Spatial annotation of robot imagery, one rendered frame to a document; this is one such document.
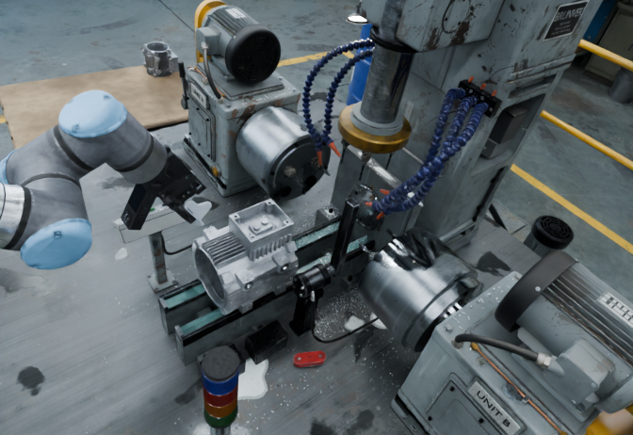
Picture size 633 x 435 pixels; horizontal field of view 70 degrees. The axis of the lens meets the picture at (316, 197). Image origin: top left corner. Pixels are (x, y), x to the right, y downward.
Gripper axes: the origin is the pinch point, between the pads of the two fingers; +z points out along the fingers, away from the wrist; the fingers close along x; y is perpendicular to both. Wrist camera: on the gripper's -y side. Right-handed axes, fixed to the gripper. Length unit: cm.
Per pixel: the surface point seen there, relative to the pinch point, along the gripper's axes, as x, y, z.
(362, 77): 133, 126, 154
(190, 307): -2.8, -17.5, 23.2
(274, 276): -14.7, 4.7, 18.4
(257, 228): -7.0, 9.2, 9.3
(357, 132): -7.6, 41.5, 5.0
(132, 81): 240, 2, 119
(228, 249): -6.9, 1.1, 8.2
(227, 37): 52, 39, 6
